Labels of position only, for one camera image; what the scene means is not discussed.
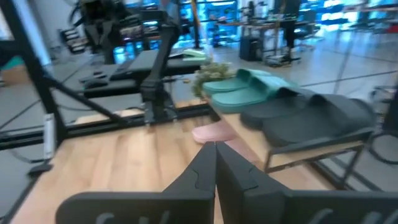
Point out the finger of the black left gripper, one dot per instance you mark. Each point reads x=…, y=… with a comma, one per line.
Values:
x=109, y=46
x=94, y=39

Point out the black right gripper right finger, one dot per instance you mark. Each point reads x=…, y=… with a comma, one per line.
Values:
x=248, y=202

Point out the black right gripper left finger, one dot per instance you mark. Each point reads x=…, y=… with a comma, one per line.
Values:
x=192, y=202

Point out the pink rubber slide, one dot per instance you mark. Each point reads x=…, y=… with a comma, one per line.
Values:
x=242, y=149
x=211, y=132

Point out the wooden shelf with black frame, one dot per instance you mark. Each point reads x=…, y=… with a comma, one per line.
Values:
x=236, y=123

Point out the black rubber slide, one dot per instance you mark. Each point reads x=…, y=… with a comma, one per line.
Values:
x=320, y=124
x=273, y=107

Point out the green rubber slide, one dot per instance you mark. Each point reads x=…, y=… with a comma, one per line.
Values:
x=230, y=84
x=242, y=98

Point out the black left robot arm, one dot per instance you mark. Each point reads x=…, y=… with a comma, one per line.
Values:
x=161, y=62

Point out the black office desk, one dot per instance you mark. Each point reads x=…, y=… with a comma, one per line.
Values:
x=146, y=60

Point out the low black side desk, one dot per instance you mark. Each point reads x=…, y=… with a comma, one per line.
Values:
x=124, y=88

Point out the mint green stapler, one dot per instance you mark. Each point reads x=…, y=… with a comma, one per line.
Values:
x=194, y=55

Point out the brown cardboard box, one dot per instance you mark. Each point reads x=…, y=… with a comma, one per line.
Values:
x=15, y=76

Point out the green potted plant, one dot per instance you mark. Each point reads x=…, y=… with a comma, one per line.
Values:
x=211, y=74

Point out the black background cabinet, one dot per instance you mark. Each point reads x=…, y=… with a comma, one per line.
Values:
x=251, y=48

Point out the background office desk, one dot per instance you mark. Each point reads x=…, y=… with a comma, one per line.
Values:
x=267, y=26

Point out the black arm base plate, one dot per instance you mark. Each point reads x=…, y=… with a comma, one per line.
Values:
x=157, y=115

